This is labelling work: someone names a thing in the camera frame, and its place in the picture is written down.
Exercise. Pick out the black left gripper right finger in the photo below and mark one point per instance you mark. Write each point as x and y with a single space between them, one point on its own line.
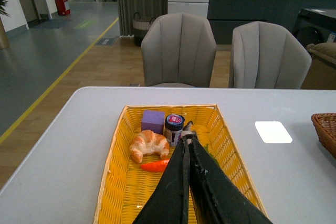
215 198

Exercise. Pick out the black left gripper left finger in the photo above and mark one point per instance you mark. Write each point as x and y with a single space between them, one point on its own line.
169 201

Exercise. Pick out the yellow woven basket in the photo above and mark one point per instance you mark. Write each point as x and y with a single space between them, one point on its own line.
125 187

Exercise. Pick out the brown wicker basket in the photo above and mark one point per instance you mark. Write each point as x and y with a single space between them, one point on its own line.
324 124

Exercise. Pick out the dark storage basket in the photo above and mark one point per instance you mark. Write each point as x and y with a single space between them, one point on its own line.
141 25

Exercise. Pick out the orange toy carrot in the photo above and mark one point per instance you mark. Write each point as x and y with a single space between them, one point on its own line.
161 166

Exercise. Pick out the toy croissant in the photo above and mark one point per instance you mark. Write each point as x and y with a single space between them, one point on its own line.
148 142

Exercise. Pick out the panda figurine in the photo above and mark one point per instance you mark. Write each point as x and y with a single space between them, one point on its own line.
186 131

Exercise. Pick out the small dark jar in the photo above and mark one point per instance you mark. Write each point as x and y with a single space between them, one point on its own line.
174 124

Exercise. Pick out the purple cube block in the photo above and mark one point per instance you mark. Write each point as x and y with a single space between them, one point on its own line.
153 120

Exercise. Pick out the right grey chair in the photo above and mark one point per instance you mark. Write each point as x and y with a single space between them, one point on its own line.
267 56

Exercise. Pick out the grey chair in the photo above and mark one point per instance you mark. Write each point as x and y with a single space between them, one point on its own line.
179 51
267 56

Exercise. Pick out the left grey chair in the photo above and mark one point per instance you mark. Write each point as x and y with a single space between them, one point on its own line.
179 51

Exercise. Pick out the beige cushion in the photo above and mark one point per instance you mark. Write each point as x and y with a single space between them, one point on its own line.
325 50

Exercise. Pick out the dark grey counter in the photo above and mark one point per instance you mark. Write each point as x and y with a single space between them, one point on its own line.
225 15

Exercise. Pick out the black appliance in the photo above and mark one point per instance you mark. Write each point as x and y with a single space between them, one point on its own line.
314 26

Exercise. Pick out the red box on floor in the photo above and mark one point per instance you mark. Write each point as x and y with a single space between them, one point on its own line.
63 8

